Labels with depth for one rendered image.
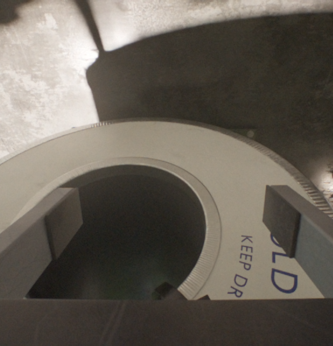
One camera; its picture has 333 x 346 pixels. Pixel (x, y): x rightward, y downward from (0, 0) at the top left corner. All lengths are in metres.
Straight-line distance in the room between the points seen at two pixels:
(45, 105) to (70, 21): 0.48
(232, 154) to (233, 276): 0.44
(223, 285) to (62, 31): 1.20
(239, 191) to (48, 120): 1.19
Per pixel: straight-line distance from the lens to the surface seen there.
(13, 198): 0.89
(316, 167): 1.62
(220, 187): 0.74
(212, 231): 0.63
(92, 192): 0.92
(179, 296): 0.54
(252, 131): 1.35
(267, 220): 0.17
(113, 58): 1.27
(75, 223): 0.16
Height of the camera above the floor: 1.16
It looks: 49 degrees down
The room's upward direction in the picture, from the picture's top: 169 degrees counter-clockwise
